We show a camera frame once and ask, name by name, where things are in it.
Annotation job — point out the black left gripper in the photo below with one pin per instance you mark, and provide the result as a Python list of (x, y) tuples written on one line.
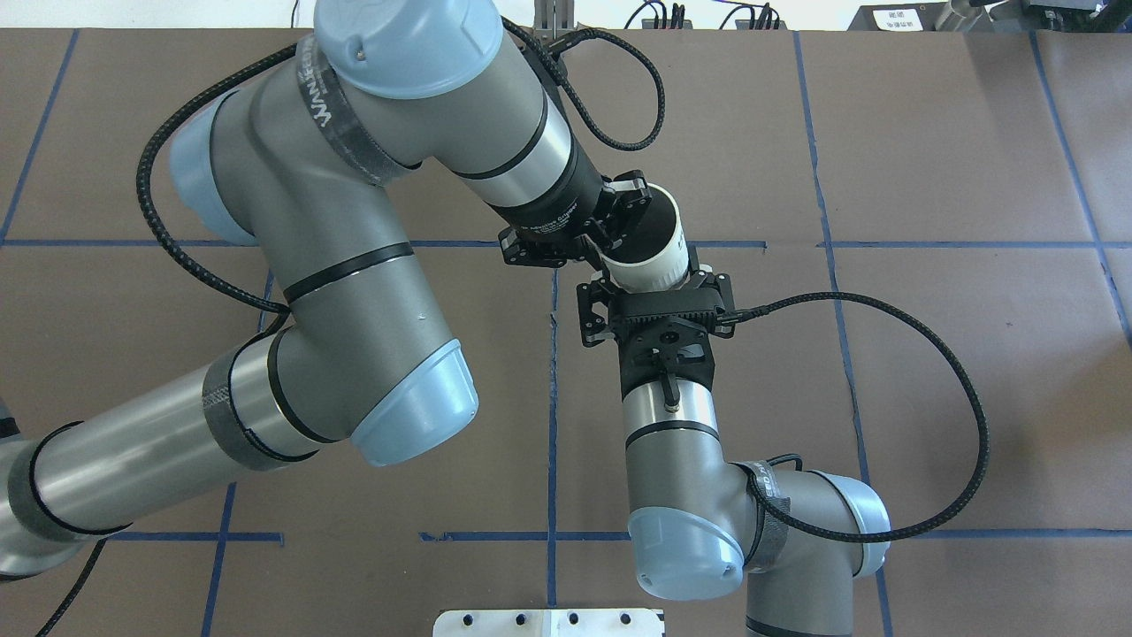
[(559, 210)]

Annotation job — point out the white cup with handle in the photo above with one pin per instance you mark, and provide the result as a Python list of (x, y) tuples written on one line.
[(655, 256)]

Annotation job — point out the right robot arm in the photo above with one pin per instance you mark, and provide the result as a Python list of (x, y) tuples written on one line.
[(699, 524)]

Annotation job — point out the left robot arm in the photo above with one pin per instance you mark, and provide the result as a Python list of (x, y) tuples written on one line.
[(271, 186)]

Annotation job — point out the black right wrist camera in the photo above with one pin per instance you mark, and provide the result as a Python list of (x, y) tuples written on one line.
[(666, 351)]

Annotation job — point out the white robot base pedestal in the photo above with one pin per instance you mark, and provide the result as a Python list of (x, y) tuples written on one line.
[(552, 622)]

